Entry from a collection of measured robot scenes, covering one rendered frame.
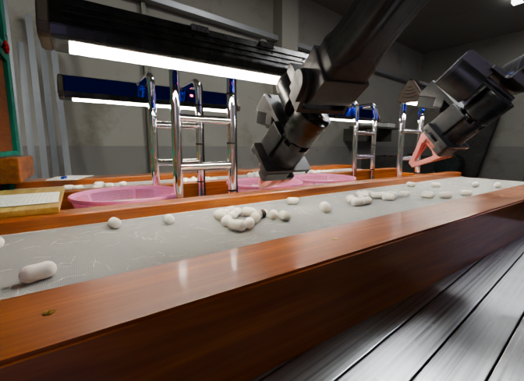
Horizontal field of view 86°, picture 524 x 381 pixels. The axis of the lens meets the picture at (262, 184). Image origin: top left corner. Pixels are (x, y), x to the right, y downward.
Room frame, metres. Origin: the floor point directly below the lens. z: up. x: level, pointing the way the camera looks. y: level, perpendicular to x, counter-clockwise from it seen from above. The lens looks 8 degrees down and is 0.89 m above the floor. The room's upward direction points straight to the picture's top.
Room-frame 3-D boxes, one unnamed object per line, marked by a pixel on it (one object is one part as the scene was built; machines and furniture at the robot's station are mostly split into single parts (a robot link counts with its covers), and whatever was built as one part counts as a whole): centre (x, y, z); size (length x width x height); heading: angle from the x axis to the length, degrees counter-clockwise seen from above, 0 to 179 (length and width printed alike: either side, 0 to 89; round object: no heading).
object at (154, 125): (1.01, 0.32, 0.90); 0.20 x 0.19 x 0.45; 123
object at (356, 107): (1.54, -0.49, 0.90); 0.20 x 0.19 x 0.45; 123
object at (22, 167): (0.88, 0.77, 0.83); 0.30 x 0.06 x 0.07; 33
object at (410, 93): (1.13, -0.75, 1.08); 0.62 x 0.08 x 0.07; 123
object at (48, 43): (0.60, 0.06, 1.08); 0.62 x 0.08 x 0.07; 123
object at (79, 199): (0.74, 0.36, 0.72); 0.27 x 0.27 x 0.10
